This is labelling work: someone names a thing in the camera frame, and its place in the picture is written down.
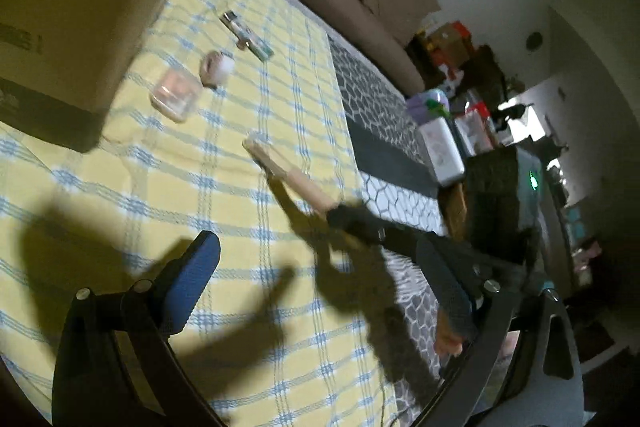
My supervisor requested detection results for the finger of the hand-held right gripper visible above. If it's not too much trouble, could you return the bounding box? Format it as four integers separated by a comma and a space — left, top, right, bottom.
326, 201, 503, 270

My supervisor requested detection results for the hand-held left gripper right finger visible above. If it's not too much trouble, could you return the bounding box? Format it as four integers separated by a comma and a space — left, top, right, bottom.
415, 232, 587, 427

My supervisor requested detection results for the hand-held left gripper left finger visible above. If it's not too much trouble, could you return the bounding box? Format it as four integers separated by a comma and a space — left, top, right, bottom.
52, 229, 222, 427

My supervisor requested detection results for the cardboard box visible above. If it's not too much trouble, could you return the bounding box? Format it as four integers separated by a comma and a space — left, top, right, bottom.
0, 0, 231, 154

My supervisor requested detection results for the white rectangular box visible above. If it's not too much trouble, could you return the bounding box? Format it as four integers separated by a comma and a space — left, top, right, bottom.
417, 117, 467, 186

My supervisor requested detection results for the yellow plaid tablecloth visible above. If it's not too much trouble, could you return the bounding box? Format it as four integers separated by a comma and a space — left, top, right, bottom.
0, 0, 398, 427

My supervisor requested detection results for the grey patterned mat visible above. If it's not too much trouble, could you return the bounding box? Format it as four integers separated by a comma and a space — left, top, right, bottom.
326, 31, 501, 427

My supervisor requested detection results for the purple and green container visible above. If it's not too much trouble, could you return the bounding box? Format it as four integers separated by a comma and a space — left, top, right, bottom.
405, 88, 452, 124

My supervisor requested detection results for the small clear plastic container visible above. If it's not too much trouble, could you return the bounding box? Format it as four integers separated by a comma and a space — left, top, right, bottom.
151, 68, 202, 124

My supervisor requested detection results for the green white tube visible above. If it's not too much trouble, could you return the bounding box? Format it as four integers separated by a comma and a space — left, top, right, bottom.
219, 10, 275, 62

